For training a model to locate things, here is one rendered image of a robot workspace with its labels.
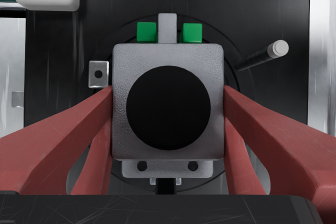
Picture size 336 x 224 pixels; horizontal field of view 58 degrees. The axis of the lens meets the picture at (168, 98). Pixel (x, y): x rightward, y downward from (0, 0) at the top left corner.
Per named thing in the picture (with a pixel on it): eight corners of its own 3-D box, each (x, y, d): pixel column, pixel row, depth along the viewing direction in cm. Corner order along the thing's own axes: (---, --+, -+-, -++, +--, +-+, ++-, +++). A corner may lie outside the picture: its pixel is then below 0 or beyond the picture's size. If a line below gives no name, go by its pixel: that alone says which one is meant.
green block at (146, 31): (157, 53, 23) (156, 41, 18) (142, 53, 23) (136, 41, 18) (158, 38, 23) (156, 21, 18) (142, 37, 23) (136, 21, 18)
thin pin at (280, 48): (243, 71, 23) (289, 55, 15) (233, 70, 23) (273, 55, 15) (244, 60, 23) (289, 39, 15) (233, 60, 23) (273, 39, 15)
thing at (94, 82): (112, 89, 23) (108, 88, 22) (92, 88, 23) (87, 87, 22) (112, 63, 23) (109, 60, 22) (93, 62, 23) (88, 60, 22)
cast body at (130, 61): (205, 168, 17) (233, 201, 10) (128, 168, 17) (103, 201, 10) (204, 24, 18) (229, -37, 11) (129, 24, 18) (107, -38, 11)
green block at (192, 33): (194, 54, 23) (202, 42, 18) (178, 54, 23) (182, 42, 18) (194, 39, 23) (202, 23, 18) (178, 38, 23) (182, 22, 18)
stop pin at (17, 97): (43, 106, 30) (24, 107, 26) (31, 106, 30) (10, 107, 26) (43, 92, 30) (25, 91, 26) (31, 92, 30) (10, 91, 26)
